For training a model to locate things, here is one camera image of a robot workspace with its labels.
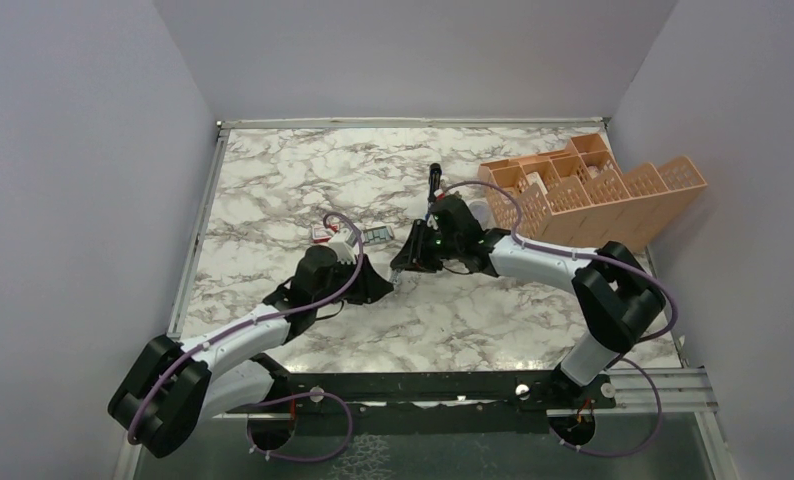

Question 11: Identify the purple cable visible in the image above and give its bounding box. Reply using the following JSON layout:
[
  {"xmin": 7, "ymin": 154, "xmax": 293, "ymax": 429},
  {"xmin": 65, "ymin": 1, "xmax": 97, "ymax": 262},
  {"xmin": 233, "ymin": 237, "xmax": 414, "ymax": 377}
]
[
  {"xmin": 436, "ymin": 180, "xmax": 680, "ymax": 459},
  {"xmin": 126, "ymin": 211, "xmax": 366, "ymax": 463}
]

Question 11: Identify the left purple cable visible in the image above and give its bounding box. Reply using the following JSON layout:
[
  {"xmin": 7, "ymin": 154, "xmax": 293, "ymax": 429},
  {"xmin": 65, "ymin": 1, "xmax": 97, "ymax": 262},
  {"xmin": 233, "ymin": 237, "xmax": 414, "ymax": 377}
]
[{"xmin": 126, "ymin": 211, "xmax": 366, "ymax": 463}]

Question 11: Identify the blue stapler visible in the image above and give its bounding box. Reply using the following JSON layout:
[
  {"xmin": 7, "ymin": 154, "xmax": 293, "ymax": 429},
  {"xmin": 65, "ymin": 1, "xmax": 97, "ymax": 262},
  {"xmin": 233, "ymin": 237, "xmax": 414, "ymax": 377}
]
[{"xmin": 427, "ymin": 163, "xmax": 442, "ymax": 205}]

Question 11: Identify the peach plastic desk organizer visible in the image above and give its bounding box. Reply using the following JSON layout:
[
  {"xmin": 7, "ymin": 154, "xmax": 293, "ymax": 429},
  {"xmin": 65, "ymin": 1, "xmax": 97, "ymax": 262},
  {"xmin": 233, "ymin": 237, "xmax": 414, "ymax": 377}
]
[{"xmin": 477, "ymin": 134, "xmax": 707, "ymax": 253}]

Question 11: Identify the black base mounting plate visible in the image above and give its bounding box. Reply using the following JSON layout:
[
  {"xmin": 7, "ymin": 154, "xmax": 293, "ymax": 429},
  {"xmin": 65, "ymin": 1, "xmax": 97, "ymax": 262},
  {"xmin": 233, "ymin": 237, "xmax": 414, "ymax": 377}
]
[{"xmin": 233, "ymin": 370, "xmax": 616, "ymax": 436}]

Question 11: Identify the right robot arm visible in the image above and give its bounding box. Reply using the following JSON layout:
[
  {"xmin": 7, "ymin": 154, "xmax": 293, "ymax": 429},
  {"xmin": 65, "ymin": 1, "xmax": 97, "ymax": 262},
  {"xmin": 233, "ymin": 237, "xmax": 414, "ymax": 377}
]
[{"xmin": 390, "ymin": 195, "xmax": 666, "ymax": 407}]

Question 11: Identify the aluminium front frame rail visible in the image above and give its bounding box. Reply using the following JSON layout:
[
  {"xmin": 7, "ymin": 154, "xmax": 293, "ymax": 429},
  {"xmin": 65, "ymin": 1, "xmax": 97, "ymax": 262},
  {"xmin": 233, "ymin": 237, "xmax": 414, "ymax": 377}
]
[{"xmin": 129, "ymin": 368, "xmax": 720, "ymax": 421}]

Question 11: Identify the red white staple box sleeve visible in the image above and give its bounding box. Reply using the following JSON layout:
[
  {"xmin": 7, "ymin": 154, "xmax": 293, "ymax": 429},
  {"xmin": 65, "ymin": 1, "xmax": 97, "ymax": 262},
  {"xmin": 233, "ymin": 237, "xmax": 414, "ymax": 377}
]
[{"xmin": 310, "ymin": 224, "xmax": 339, "ymax": 244}]

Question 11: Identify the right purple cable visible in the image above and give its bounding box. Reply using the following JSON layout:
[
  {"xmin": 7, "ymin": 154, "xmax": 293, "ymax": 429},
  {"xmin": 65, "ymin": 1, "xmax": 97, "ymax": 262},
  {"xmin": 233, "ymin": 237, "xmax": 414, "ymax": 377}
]
[{"xmin": 436, "ymin": 180, "xmax": 680, "ymax": 459}]

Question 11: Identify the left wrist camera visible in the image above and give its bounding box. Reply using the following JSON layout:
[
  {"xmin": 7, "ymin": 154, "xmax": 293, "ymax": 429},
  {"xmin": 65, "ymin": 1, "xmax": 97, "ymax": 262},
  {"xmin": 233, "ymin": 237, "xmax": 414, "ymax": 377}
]
[{"xmin": 327, "ymin": 229, "xmax": 359, "ymax": 264}]

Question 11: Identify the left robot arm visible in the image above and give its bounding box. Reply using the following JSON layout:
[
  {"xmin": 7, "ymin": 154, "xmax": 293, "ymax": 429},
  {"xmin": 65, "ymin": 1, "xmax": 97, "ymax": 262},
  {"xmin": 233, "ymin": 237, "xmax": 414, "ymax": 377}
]
[{"xmin": 107, "ymin": 246, "xmax": 394, "ymax": 458}]

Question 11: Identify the staple box tray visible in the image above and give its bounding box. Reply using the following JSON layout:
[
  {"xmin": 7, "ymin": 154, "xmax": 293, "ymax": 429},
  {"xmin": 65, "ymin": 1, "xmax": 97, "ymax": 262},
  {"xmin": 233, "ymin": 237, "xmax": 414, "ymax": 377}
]
[{"xmin": 362, "ymin": 225, "xmax": 395, "ymax": 245}]

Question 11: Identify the clear small cup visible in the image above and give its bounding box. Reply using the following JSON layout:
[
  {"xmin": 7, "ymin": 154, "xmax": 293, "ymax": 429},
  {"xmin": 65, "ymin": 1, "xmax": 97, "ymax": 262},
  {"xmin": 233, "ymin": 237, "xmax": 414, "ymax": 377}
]
[{"xmin": 469, "ymin": 201, "xmax": 492, "ymax": 229}]

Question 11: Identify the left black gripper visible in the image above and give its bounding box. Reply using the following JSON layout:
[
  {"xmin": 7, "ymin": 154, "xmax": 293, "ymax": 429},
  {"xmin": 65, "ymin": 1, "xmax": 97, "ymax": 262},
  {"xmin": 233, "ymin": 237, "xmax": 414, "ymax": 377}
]
[{"xmin": 314, "ymin": 253, "xmax": 394, "ymax": 309}]

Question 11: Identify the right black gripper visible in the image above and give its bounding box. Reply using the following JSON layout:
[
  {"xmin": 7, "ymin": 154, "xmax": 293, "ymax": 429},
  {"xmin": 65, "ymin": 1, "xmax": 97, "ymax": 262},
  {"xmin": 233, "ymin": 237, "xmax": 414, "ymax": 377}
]
[{"xmin": 392, "ymin": 218, "xmax": 463, "ymax": 272}]

